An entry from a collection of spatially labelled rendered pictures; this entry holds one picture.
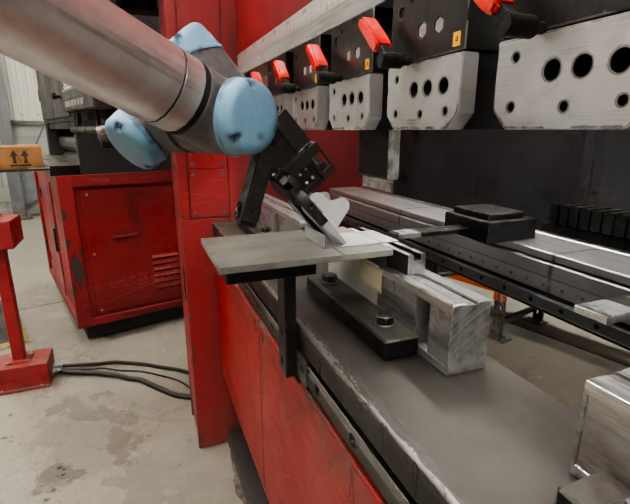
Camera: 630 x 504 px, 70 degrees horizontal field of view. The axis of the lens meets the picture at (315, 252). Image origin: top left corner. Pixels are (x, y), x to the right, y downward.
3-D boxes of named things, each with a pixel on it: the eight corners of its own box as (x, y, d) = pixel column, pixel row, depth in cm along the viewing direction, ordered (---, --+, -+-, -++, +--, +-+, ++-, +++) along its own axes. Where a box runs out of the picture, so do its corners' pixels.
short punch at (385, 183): (357, 185, 79) (359, 129, 76) (367, 185, 79) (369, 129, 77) (386, 193, 70) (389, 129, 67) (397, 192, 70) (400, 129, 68)
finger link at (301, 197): (331, 220, 65) (289, 175, 63) (323, 227, 65) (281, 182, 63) (323, 220, 69) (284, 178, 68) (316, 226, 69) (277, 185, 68)
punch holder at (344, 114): (328, 129, 79) (329, 27, 75) (371, 129, 82) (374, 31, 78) (368, 129, 66) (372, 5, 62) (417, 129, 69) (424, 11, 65)
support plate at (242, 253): (201, 244, 75) (200, 238, 75) (343, 231, 84) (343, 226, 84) (219, 275, 59) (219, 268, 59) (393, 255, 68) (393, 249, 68)
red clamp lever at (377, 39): (357, 13, 57) (385, 57, 52) (385, 15, 59) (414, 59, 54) (353, 26, 59) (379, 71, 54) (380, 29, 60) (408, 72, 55)
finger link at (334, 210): (370, 223, 68) (329, 177, 66) (343, 250, 67) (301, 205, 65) (364, 223, 71) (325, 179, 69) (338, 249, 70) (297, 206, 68)
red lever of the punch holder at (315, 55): (304, 40, 75) (320, 75, 70) (326, 42, 77) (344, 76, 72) (301, 50, 77) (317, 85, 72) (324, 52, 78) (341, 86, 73)
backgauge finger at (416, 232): (375, 236, 83) (376, 209, 81) (487, 226, 92) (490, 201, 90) (412, 252, 72) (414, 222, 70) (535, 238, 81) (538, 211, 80)
